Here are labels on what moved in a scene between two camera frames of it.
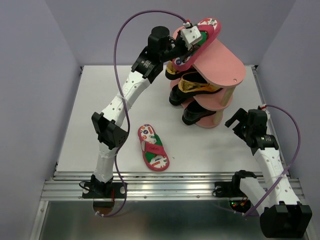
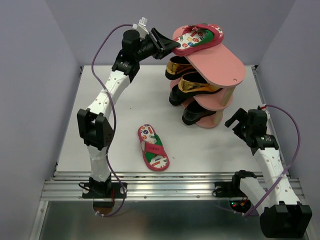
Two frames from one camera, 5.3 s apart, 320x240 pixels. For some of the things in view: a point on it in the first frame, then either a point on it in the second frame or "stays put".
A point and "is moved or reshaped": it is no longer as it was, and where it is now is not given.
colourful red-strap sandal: x=154 y=155 stays put
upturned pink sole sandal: x=209 y=28 is moved or reshaped
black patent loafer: x=193 y=112 stays put
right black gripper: x=240 y=115 stays put
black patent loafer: x=177 y=97 stays put
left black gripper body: x=176 y=49 -> x=148 y=47
